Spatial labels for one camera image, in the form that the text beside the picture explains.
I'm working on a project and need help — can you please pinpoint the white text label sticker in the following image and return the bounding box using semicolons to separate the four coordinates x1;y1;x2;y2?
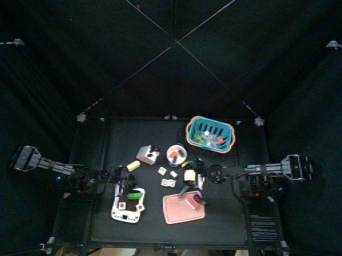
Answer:
249;214;281;248

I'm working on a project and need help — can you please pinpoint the thin diagonal cord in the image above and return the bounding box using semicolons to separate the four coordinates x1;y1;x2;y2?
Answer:
123;0;260;118
82;0;238;114

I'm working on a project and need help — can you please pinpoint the teal basket with orange rim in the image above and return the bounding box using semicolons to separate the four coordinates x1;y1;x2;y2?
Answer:
185;115;237;155

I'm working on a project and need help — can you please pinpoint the white bowl with orange food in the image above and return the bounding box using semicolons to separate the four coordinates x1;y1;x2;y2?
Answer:
166;143;189;167

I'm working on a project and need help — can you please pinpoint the pink toy food slice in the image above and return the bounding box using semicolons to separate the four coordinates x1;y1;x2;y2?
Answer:
183;197;201;210

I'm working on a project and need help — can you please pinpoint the white toy stove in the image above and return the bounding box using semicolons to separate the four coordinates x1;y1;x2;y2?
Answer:
110;187;147;224

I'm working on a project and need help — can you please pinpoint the pink cutting board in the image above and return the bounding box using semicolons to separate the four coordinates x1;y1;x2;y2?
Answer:
162;191;208;225

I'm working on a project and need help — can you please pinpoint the green toy peas pod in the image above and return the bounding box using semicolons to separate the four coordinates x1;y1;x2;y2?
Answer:
126;190;145;201

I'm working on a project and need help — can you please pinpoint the yellow toy corn block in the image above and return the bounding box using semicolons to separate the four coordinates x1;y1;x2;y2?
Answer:
126;160;143;172

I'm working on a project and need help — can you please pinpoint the purple toy eggplant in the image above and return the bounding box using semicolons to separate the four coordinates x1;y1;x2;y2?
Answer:
192;193;208;206

